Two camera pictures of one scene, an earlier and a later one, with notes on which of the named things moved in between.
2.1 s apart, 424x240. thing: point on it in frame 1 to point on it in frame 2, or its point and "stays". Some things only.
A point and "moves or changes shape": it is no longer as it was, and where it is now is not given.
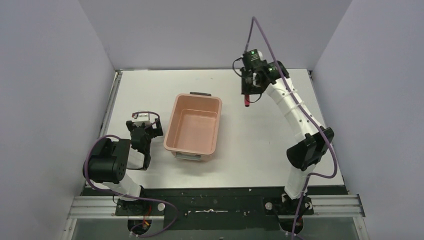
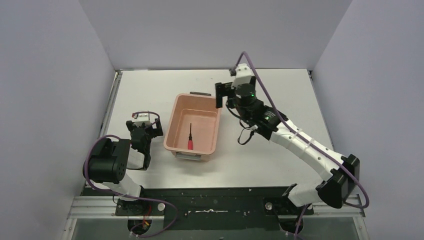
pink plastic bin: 192,125 stays
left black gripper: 145,129 stays
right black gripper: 244,90 to 222,90
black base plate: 216,209 stays
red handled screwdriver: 247,100 moves or changes shape
